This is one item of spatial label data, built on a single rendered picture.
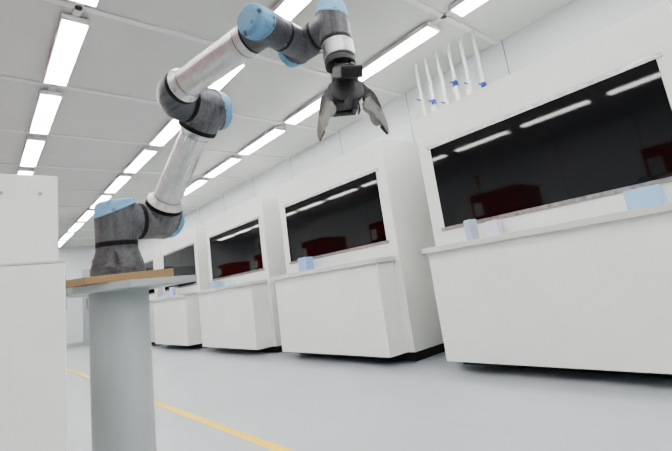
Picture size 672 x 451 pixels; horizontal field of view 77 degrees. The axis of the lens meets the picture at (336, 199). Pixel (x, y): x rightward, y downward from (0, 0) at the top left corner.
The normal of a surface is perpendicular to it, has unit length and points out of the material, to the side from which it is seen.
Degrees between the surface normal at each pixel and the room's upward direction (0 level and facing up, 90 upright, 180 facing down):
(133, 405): 90
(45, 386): 90
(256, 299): 90
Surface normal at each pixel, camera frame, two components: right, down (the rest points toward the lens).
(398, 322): 0.63, -0.23
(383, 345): -0.76, -0.02
